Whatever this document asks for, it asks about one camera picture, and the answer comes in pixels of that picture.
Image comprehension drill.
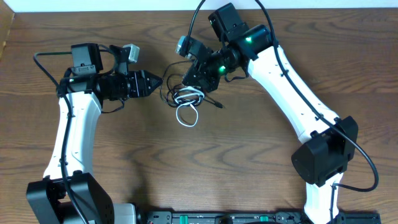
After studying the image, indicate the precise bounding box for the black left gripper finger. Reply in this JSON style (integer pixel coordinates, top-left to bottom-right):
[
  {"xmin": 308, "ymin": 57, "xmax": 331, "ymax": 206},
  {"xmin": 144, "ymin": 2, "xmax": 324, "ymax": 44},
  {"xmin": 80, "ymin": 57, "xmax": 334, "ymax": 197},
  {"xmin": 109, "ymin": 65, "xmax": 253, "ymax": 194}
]
[
  {"xmin": 140, "ymin": 70, "xmax": 162, "ymax": 84},
  {"xmin": 138, "ymin": 81, "xmax": 162, "ymax": 97}
]

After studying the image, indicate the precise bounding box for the white cable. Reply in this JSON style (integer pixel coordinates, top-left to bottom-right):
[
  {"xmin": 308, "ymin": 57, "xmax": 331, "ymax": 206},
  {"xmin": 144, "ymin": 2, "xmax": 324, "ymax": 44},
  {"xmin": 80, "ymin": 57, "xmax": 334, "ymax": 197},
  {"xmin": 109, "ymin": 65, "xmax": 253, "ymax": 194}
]
[{"xmin": 173, "ymin": 86, "xmax": 206, "ymax": 128}]

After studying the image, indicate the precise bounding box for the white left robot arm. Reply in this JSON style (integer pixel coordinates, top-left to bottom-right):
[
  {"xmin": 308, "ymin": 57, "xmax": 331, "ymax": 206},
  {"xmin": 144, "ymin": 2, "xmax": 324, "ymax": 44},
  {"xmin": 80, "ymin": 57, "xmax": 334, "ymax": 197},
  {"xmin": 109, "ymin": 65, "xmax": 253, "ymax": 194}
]
[{"xmin": 26, "ymin": 43, "xmax": 162, "ymax": 223}]

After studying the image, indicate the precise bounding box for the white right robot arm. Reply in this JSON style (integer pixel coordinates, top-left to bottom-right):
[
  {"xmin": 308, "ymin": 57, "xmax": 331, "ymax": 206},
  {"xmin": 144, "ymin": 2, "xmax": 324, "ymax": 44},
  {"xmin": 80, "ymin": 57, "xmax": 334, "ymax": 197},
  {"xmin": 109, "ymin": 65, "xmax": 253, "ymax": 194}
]
[{"xmin": 176, "ymin": 3, "xmax": 358, "ymax": 223}]

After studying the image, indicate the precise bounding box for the brown cardboard side panel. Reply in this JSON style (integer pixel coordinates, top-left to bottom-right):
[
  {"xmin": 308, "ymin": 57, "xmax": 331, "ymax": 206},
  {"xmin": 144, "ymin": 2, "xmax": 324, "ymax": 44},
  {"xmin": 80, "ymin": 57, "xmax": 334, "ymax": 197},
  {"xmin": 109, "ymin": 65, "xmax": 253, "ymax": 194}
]
[{"xmin": 0, "ymin": 0, "xmax": 15, "ymax": 56}]

